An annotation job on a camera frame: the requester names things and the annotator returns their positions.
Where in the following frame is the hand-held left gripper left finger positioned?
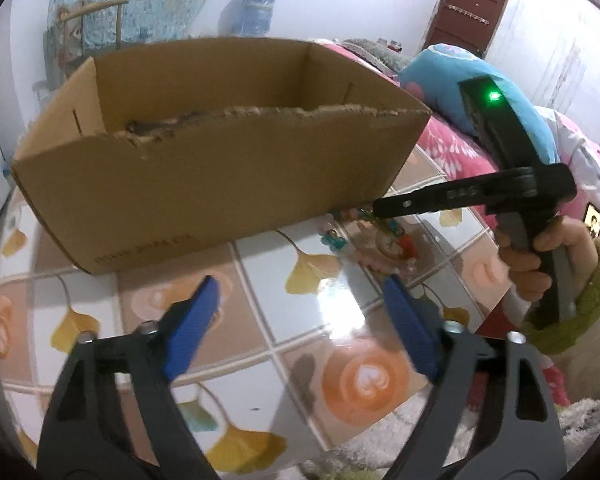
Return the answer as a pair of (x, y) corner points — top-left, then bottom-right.
(36, 275), (222, 480)

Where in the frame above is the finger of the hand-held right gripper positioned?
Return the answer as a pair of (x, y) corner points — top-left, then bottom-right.
(372, 170), (540, 218)

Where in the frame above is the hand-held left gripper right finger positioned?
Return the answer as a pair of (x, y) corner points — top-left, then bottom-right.
(380, 274), (566, 480)

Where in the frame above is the multicolour glass bead bracelet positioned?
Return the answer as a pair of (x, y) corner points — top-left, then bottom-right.
(320, 205), (421, 271)

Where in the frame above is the brown cardboard box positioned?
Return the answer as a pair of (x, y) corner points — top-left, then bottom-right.
(11, 37), (433, 276)

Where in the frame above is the person's right forearm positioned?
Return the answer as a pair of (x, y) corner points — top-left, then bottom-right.
(522, 239), (600, 406)

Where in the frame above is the person's right hand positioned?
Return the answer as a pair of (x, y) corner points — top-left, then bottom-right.
(500, 217), (597, 312)

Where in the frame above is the pink floral blanket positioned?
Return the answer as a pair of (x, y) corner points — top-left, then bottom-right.
(320, 39), (600, 241)

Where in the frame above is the blue patterned pillow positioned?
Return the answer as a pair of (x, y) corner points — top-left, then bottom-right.
(397, 44), (553, 163)

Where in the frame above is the tile-patterned tablecloth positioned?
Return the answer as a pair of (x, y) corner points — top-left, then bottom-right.
(0, 145), (511, 476)

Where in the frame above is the brown door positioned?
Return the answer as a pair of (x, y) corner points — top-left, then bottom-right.
(422, 0), (511, 58)

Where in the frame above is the small screen device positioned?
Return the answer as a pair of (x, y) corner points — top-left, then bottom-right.
(583, 202), (600, 238)

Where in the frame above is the grey fuzzy blanket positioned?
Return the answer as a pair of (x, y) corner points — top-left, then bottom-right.
(340, 37), (411, 73)

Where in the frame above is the pale fluffy blanket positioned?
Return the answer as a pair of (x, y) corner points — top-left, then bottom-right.
(300, 395), (600, 480)

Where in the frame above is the wooden chair with floral cloth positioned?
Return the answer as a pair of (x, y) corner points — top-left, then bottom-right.
(47, 0), (236, 58)

